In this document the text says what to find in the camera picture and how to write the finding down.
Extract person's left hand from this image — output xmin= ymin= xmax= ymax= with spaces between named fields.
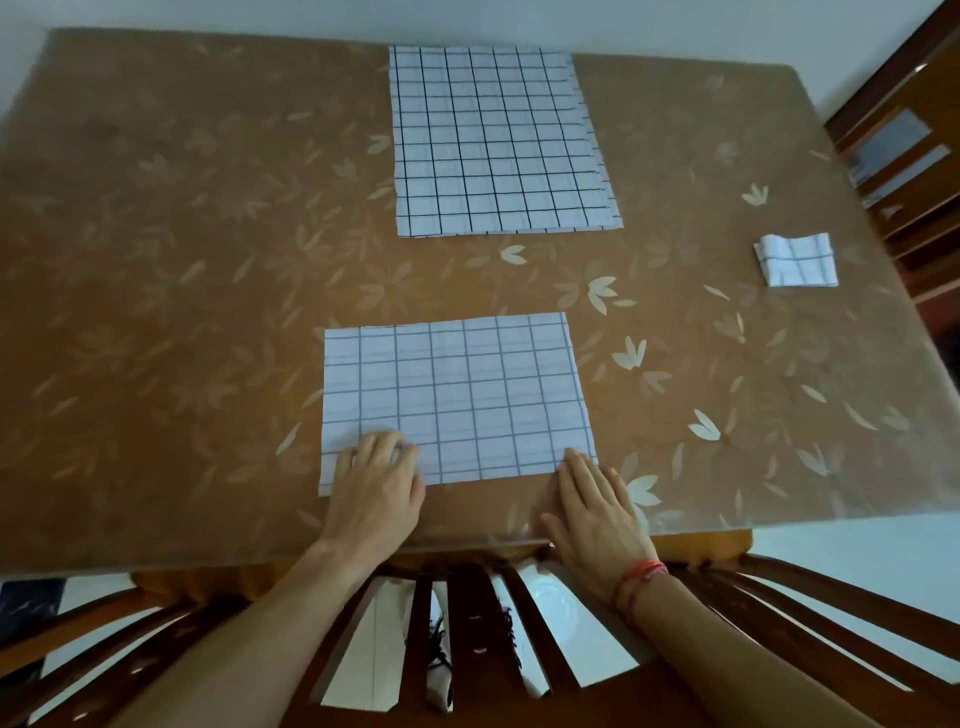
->
xmin=318 ymin=431 xmax=427 ymax=579

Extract person's right hand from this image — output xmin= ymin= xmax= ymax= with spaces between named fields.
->
xmin=541 ymin=448 xmax=661 ymax=600

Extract single grid paper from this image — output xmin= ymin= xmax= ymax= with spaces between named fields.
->
xmin=317 ymin=312 xmax=599 ymax=498

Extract person's right forearm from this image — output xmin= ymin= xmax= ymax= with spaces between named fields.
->
xmin=629 ymin=573 xmax=886 ymax=728

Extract person's left forearm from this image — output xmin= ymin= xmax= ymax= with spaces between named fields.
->
xmin=104 ymin=547 xmax=384 ymax=728

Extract wooden table with floral cover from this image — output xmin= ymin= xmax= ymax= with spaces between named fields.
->
xmin=0 ymin=28 xmax=960 ymax=579

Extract wooden chair with sticker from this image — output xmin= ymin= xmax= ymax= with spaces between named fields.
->
xmin=824 ymin=0 xmax=960 ymax=361

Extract red string bracelet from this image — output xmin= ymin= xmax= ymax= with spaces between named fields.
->
xmin=613 ymin=560 xmax=671 ymax=624

